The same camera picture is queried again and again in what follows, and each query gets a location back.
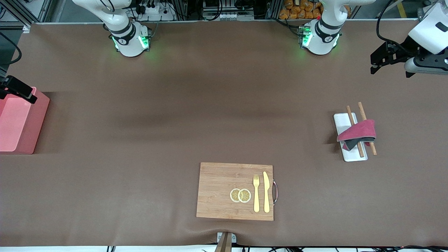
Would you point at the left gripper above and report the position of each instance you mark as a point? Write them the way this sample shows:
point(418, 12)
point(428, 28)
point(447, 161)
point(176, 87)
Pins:
point(405, 48)

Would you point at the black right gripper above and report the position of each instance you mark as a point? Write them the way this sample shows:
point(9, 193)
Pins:
point(14, 86)

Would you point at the dark red cloth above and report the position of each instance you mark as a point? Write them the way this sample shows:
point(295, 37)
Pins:
point(360, 131)

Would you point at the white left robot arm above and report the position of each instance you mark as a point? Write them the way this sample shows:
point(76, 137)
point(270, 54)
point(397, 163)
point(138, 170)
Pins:
point(320, 38)

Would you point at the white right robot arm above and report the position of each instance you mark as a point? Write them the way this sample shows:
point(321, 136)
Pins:
point(127, 38)

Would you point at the pink plastic bin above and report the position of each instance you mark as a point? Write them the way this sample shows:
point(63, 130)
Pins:
point(21, 122)

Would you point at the brown wooden chopstick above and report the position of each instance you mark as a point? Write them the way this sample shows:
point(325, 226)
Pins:
point(351, 115)
point(362, 110)

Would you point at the white rectangular tray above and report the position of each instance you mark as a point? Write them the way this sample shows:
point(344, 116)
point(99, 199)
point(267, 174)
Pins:
point(344, 122)

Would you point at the orange snack packets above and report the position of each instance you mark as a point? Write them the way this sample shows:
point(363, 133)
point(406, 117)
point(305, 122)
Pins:
point(297, 8)

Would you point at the brown table cover mat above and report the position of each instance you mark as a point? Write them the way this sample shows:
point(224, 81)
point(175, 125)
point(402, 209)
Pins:
point(140, 175)

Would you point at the white power strip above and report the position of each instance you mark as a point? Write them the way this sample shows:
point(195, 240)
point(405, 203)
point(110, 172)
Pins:
point(154, 10)

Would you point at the yellow plastic knife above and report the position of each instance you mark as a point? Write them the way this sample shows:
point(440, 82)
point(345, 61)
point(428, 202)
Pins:
point(266, 192)

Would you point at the yellow plastic fork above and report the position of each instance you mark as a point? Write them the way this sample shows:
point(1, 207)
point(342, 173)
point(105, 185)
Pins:
point(256, 196)

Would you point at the lemon slice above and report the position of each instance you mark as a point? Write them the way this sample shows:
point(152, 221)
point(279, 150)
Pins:
point(233, 195)
point(245, 196)

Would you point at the bamboo cutting board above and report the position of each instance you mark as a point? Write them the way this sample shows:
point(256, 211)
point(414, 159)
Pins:
point(217, 192)

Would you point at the grey metal table bracket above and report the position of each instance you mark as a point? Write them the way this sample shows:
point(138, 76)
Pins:
point(226, 241)

